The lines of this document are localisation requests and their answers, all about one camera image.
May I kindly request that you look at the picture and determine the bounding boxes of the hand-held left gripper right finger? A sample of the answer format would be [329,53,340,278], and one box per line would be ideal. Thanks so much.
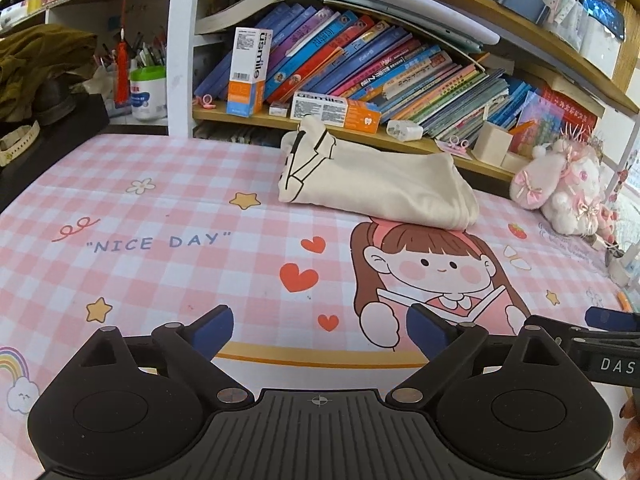
[385,304,561,406]

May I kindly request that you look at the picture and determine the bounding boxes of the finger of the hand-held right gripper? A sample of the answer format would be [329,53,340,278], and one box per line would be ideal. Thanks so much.
[584,306,640,333]
[527,314,583,343]

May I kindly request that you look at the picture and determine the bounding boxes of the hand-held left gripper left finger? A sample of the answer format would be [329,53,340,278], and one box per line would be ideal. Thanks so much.
[80,305,253,406]

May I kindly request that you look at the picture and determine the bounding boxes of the cream t-shirt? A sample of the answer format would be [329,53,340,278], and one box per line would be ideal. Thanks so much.
[276,115,480,231]

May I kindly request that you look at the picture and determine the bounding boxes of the brown fuzzy toy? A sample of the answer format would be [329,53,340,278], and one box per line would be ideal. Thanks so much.
[617,395,640,466]

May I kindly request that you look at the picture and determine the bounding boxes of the pink checked printed mat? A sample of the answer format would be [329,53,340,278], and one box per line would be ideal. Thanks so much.
[0,132,640,480]

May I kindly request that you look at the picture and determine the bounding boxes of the pink white plush toy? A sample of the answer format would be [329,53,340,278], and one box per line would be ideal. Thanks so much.
[509,135,618,241]

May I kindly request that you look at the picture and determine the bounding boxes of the pink scissors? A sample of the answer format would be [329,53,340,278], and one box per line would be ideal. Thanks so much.
[436,135,473,158]

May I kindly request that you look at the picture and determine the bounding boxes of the beige wooden box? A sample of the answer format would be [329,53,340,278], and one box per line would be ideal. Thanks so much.
[471,121,533,173]

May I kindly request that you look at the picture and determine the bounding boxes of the white charger plug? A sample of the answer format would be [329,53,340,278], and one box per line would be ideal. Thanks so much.
[386,119,425,142]

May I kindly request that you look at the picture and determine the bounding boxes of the wooden bookshelf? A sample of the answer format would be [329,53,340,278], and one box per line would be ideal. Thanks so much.
[192,0,640,181]

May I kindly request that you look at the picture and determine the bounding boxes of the small white orange box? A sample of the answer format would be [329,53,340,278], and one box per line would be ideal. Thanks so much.
[290,91,382,133]

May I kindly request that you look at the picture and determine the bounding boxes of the white jar green lid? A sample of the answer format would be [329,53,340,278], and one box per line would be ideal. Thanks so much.
[129,65,168,122]

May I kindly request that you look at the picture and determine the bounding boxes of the large white orange box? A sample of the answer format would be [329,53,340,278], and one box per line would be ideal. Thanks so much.
[226,27,273,117]

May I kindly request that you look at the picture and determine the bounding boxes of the white storage box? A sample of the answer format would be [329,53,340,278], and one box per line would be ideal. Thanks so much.
[580,10,626,81]

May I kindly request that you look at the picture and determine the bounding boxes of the red tassel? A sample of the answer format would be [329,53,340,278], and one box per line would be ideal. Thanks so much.
[114,0,132,108]

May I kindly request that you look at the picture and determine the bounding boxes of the dark round object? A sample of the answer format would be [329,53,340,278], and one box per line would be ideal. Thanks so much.
[30,80,78,126]

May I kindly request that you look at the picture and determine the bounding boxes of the row of colourful books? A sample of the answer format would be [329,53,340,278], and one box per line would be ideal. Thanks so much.
[194,2,598,143]

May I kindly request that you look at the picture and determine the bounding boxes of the bunch of pens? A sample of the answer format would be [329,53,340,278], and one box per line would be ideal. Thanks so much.
[100,32,168,68]

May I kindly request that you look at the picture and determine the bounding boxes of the black screen tablet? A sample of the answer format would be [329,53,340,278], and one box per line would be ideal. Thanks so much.
[575,0,627,41]

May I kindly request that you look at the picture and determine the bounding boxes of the thick white paperback book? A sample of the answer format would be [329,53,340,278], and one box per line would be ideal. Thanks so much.
[194,0,288,36]

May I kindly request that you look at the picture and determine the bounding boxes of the brown cloth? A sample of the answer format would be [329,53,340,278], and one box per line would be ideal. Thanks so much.
[0,25,98,123]

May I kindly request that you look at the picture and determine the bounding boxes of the white tablet on books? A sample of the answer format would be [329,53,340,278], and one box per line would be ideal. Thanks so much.
[312,0,483,53]

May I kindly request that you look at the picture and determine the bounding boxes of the beige strap watch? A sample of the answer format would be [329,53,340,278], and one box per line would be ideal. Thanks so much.
[0,120,41,168]

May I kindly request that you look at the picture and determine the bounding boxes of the white shelf frame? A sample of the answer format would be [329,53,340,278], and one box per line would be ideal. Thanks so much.
[0,0,231,138]

